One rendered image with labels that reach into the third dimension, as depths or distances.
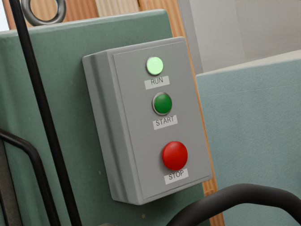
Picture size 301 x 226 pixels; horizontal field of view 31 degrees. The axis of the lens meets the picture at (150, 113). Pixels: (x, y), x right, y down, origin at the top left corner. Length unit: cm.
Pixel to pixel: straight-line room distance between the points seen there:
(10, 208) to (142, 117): 17
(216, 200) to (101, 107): 17
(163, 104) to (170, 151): 5
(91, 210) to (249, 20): 252
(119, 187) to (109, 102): 9
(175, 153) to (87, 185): 10
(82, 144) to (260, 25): 247
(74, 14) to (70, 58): 168
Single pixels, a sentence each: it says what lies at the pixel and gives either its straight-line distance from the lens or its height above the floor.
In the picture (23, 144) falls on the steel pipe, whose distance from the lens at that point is 54.
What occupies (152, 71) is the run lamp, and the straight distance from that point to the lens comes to 55.
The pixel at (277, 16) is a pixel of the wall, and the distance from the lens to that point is 293.
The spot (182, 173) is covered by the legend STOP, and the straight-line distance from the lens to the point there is 57.
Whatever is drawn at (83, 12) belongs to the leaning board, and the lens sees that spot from 228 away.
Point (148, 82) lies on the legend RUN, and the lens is 55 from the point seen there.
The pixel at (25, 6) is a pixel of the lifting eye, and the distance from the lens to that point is 69.
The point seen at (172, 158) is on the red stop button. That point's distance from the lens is 55.
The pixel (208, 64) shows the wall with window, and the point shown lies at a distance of 286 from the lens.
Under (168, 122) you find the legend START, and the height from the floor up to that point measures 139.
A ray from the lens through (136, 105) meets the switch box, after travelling 54.
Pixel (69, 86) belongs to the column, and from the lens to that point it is 58.
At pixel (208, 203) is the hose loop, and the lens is 62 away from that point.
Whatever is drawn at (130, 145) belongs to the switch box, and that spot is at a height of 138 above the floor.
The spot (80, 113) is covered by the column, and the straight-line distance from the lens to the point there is 58.
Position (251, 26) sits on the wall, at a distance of 303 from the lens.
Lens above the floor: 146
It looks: 5 degrees down
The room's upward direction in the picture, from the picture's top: 12 degrees counter-clockwise
